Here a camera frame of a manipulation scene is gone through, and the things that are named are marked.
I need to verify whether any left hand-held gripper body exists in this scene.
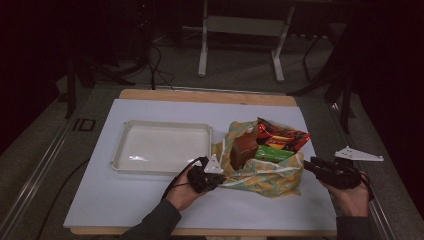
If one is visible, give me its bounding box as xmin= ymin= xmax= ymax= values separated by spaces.
xmin=186 ymin=153 xmax=225 ymax=195

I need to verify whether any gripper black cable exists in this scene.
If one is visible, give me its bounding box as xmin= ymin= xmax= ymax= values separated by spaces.
xmin=359 ymin=170 xmax=375 ymax=202
xmin=161 ymin=156 xmax=208 ymax=201

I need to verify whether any brown rectangular box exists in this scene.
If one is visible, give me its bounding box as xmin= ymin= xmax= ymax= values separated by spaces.
xmin=230 ymin=133 xmax=260 ymax=171

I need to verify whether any black metal stand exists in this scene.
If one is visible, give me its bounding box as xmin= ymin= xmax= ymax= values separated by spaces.
xmin=287 ymin=19 xmax=357 ymax=135

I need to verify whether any white plastic tray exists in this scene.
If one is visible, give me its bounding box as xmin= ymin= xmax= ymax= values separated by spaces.
xmin=110 ymin=119 xmax=213 ymax=177

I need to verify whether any green snack packet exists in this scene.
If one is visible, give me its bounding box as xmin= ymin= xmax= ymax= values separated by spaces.
xmin=254 ymin=144 xmax=297 ymax=165

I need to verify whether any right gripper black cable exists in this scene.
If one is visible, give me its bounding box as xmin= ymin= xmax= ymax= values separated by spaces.
xmin=359 ymin=170 xmax=375 ymax=202

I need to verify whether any white metal stand frame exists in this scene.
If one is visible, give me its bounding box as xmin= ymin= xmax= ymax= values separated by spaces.
xmin=197 ymin=0 xmax=297 ymax=84

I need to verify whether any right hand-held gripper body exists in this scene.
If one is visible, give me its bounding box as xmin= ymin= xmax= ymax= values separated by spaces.
xmin=316 ymin=145 xmax=385 ymax=191

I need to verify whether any person's left hand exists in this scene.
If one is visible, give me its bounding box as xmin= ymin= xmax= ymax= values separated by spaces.
xmin=165 ymin=173 xmax=205 ymax=212

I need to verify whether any yellow floral cloth bag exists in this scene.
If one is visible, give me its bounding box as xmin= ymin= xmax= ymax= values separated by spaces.
xmin=211 ymin=119 xmax=305 ymax=200

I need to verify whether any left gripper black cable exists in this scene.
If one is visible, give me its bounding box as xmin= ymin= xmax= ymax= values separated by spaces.
xmin=161 ymin=156 xmax=208 ymax=201

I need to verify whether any black tripod stand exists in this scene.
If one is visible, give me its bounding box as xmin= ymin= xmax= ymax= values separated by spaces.
xmin=64 ymin=0 xmax=153 ymax=120

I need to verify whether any white table mat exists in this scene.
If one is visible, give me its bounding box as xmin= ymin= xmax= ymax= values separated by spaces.
xmin=63 ymin=98 xmax=338 ymax=232

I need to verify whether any red chip bag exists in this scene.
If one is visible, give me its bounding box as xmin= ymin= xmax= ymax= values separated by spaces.
xmin=255 ymin=117 xmax=312 ymax=153

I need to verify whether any bundle of black cables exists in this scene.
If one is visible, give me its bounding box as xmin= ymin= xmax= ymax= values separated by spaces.
xmin=145 ymin=43 xmax=177 ymax=92

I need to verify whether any black floor cable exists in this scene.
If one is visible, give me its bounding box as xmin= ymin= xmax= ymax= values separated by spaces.
xmin=34 ymin=158 xmax=91 ymax=240

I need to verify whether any person's right hand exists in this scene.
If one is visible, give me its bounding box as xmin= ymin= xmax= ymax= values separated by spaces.
xmin=320 ymin=172 xmax=372 ymax=218

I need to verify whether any aluminium floor rail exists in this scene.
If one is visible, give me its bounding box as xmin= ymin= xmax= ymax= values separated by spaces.
xmin=0 ymin=87 xmax=98 ymax=240
xmin=331 ymin=102 xmax=398 ymax=240

